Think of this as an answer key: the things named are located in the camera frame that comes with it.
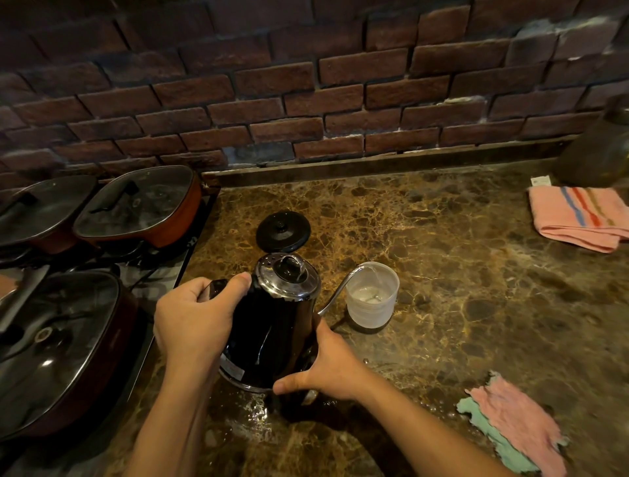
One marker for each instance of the green ragged cloth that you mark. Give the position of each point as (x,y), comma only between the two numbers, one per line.
(484,426)

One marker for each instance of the person's left thumb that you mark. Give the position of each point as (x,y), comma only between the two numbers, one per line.
(235,291)

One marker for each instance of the person's right hand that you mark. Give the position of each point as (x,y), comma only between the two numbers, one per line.
(339,368)

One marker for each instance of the black gas stove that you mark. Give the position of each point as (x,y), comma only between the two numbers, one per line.
(157,275)

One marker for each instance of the square glass pan lid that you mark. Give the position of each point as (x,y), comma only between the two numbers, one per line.
(137,201)
(44,211)

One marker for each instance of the steel kettle lid black knob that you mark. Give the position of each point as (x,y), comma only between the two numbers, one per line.
(287,276)

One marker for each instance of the dark glass jar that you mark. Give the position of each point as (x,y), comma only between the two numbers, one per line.
(597,147)

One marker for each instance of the clear plastic cup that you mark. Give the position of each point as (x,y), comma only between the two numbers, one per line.
(372,299)

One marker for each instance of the person's left hand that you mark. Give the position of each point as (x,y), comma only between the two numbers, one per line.
(189,324)

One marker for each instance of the black gooseneck kettle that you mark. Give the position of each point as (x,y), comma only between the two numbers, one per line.
(265,334)

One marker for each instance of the person's right thumb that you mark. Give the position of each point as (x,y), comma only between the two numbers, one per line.
(295,382)

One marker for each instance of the orange square pan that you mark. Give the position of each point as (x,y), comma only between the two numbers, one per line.
(172,223)

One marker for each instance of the pink ragged cloth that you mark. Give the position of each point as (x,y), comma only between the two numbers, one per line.
(521,422)

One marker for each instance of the person's left forearm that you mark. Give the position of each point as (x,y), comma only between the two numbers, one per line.
(169,422)

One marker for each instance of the large dark red pan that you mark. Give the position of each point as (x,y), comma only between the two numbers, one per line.
(105,354)

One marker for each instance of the black round kettle base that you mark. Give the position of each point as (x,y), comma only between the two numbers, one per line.
(283,231)

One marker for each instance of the person's right forearm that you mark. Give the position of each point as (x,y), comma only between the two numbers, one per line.
(422,432)

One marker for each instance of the large glass pan lid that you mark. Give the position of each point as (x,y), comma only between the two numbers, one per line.
(54,344)

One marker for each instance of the pink striped folded towel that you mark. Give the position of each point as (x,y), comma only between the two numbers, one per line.
(580,216)

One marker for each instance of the dark red square pan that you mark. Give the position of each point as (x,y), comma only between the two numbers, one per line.
(49,241)

